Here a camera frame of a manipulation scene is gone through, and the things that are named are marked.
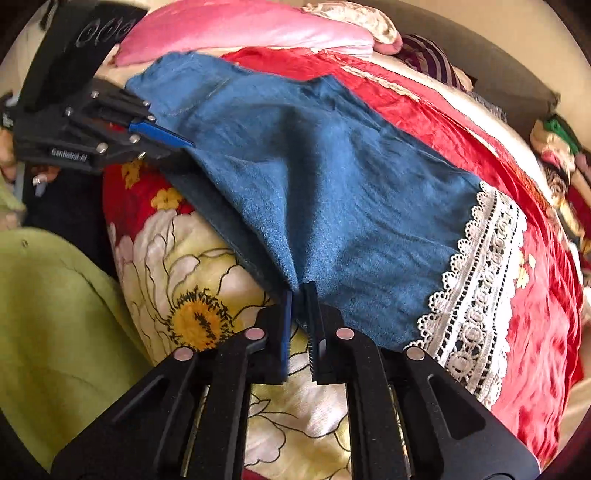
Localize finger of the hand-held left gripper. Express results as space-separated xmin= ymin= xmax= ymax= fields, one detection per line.
xmin=65 ymin=78 xmax=158 ymax=125
xmin=69 ymin=121 xmax=195 ymax=164

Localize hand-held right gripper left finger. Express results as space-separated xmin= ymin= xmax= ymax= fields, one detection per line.
xmin=51 ymin=290 xmax=296 ymax=480

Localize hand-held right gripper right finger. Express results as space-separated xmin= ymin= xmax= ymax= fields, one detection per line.
xmin=300 ymin=281 xmax=542 ymax=480

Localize blue pants with lace hem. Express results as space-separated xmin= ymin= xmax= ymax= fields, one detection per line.
xmin=126 ymin=51 xmax=528 ymax=409

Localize person's left hand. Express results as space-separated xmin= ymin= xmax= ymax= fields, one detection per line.
xmin=0 ymin=129 xmax=62 ymax=195

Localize dark cloth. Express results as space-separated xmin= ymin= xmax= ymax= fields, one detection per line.
xmin=22 ymin=168 xmax=118 ymax=280

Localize pink quilt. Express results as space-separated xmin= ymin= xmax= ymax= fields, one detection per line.
xmin=113 ymin=0 xmax=376 ymax=68

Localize red floral blanket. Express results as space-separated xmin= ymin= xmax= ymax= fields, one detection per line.
xmin=102 ymin=46 xmax=586 ymax=480

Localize green garment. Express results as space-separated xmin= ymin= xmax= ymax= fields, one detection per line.
xmin=0 ymin=175 xmax=155 ymax=472

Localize cream floral pillow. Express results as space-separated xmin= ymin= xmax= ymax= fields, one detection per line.
xmin=302 ymin=1 xmax=403 ymax=56

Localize cream bed sheet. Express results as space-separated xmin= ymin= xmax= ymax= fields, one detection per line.
xmin=369 ymin=50 xmax=557 ymax=199

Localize purple striped pillow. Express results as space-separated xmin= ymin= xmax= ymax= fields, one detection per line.
xmin=396 ymin=33 xmax=474 ymax=93

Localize pile of folded clothes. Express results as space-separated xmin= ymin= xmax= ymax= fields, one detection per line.
xmin=529 ymin=115 xmax=591 ymax=261

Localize grey headboard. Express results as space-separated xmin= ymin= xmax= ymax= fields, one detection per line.
xmin=360 ymin=0 xmax=562 ymax=137

